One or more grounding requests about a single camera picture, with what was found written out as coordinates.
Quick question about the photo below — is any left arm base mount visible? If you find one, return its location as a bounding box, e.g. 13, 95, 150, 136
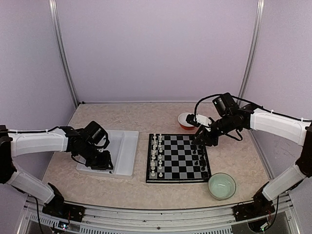
42, 199, 85, 222

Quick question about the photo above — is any left aluminium frame post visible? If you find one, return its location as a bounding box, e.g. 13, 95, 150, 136
49, 0, 79, 108

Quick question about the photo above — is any black white chessboard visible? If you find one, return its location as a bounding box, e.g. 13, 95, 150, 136
146, 134, 212, 183

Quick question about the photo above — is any right aluminium frame post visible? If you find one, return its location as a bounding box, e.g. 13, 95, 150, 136
237, 0, 265, 105

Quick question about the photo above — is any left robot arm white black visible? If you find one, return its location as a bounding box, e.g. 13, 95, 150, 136
0, 121, 114, 217

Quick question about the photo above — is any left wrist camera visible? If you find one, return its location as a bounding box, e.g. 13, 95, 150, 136
84, 121, 108, 145

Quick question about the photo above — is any aluminium frame post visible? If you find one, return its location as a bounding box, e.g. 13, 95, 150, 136
49, 0, 79, 108
237, 0, 265, 105

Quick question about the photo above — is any front aluminium rail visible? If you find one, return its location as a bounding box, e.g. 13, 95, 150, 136
17, 192, 300, 234

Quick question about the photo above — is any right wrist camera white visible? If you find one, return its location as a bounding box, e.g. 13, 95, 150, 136
186, 114, 213, 128

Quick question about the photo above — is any white plastic compartment tray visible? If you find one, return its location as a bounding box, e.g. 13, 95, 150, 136
76, 130, 139, 179

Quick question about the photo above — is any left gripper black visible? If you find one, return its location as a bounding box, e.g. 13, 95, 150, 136
77, 141, 113, 170

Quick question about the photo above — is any red white bowl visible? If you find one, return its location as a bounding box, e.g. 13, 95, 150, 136
177, 112, 195, 131

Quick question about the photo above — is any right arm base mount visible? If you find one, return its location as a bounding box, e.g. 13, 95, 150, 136
232, 199, 275, 221

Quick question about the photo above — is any green glass bowl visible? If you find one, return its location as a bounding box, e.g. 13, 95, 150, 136
208, 173, 236, 200

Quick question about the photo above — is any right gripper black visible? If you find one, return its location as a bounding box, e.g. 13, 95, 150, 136
194, 114, 235, 146

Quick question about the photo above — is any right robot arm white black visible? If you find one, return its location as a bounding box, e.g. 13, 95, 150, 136
186, 93, 312, 216

